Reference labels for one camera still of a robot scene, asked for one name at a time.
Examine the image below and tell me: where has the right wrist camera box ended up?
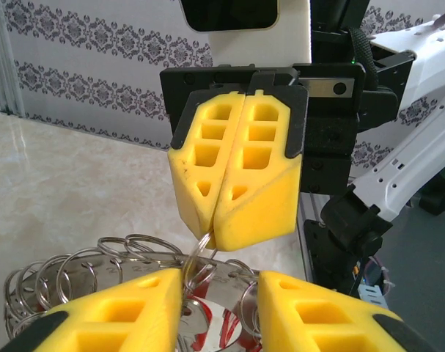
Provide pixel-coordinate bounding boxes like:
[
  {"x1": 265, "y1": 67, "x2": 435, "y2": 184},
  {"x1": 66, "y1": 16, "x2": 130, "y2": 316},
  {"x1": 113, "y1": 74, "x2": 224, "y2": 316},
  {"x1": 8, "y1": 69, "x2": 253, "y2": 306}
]
[{"x1": 177, "y1": 0, "x2": 313, "y2": 67}]

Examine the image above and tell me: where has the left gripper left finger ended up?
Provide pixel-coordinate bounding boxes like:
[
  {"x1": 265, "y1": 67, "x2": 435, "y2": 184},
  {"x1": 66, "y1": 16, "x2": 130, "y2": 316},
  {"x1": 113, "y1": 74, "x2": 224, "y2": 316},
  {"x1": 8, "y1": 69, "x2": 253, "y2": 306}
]
[{"x1": 0, "y1": 268, "x2": 185, "y2": 352}]

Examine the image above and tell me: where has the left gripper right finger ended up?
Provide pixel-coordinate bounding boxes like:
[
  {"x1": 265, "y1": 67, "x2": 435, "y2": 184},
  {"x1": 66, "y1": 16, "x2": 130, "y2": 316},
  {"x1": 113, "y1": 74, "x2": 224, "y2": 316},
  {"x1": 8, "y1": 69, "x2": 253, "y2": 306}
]
[{"x1": 256, "y1": 270, "x2": 444, "y2": 352}]

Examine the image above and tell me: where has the aluminium frame post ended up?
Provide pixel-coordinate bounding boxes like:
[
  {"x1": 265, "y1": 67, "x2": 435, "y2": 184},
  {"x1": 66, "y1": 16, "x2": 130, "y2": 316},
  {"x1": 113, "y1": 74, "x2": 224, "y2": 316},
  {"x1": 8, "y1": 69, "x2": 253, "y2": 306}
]
[{"x1": 0, "y1": 0, "x2": 27, "y2": 117}]

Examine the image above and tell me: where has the metal key organiser ring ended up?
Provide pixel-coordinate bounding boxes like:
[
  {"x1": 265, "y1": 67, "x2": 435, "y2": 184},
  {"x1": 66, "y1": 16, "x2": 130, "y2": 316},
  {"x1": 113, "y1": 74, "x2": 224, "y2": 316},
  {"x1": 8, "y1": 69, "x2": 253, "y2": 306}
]
[{"x1": 4, "y1": 232, "x2": 269, "y2": 352}]

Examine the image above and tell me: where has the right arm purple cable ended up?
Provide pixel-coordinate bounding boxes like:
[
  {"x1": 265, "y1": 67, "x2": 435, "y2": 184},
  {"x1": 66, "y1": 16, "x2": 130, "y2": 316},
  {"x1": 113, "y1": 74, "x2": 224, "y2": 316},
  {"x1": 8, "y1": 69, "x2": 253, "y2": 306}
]
[{"x1": 431, "y1": 4, "x2": 445, "y2": 31}]

